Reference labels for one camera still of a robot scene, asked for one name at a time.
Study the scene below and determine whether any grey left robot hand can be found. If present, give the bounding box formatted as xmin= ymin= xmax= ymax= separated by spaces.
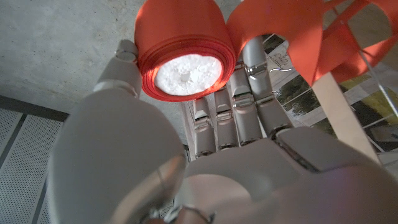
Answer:
xmin=46 ymin=34 xmax=398 ymax=224

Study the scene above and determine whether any orange satin ribbon roll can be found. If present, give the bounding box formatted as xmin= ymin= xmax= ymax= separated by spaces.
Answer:
xmin=134 ymin=0 xmax=398 ymax=103

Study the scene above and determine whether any wooden slat clip hanger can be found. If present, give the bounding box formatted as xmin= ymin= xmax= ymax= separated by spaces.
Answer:
xmin=312 ymin=49 xmax=398 ymax=164

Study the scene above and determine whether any printed window backdrop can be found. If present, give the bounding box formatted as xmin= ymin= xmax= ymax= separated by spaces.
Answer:
xmin=261 ymin=30 xmax=398 ymax=162

